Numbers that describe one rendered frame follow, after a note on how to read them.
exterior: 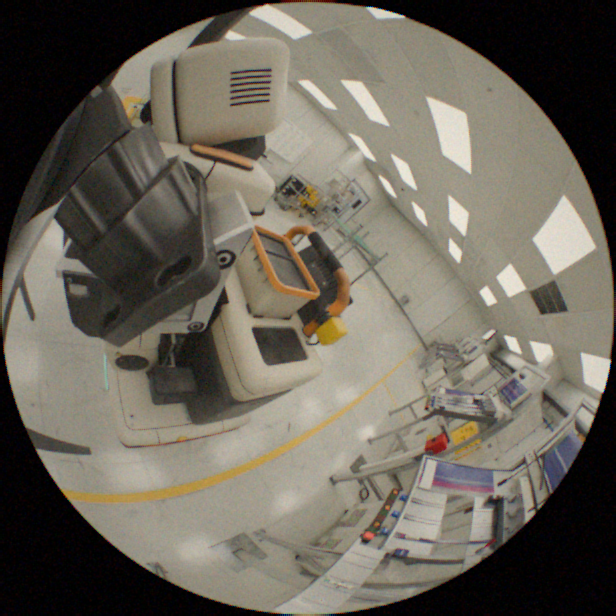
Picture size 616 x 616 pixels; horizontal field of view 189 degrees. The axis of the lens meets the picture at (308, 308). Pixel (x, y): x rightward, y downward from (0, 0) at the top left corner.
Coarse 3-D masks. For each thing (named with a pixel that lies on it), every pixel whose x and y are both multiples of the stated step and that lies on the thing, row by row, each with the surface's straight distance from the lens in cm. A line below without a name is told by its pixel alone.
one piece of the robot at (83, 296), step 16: (64, 256) 36; (64, 272) 32; (80, 272) 32; (64, 288) 35; (80, 288) 33; (96, 288) 32; (80, 304) 36; (96, 304) 35; (80, 320) 40; (96, 320) 39; (96, 336) 43
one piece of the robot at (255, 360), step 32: (320, 256) 57; (224, 288) 50; (224, 320) 48; (256, 320) 48; (288, 320) 56; (192, 352) 67; (224, 352) 48; (256, 352) 43; (288, 352) 49; (224, 384) 51; (256, 384) 41; (288, 384) 48; (192, 416) 80; (224, 416) 71
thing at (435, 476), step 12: (432, 468) 122; (444, 468) 126; (456, 468) 130; (468, 468) 135; (420, 480) 112; (432, 480) 115; (444, 480) 118; (456, 480) 122; (468, 480) 126; (480, 480) 131; (492, 480) 136; (444, 492) 112; (456, 492) 116; (468, 492) 120; (480, 492) 124; (492, 492) 129
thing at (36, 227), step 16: (32, 224) 64; (48, 224) 65; (16, 240) 62; (32, 240) 58; (64, 240) 91; (16, 256) 57; (16, 272) 53; (16, 288) 53; (32, 320) 149; (32, 432) 57; (48, 448) 64; (64, 448) 78; (80, 448) 98
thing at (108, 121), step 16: (96, 96) 11; (112, 96) 11; (96, 112) 11; (112, 112) 10; (80, 128) 11; (96, 128) 10; (112, 128) 10; (128, 128) 11; (80, 144) 11; (96, 144) 10; (112, 144) 11; (64, 160) 11; (80, 160) 10; (64, 176) 11; (48, 192) 11; (64, 192) 11; (48, 208) 11
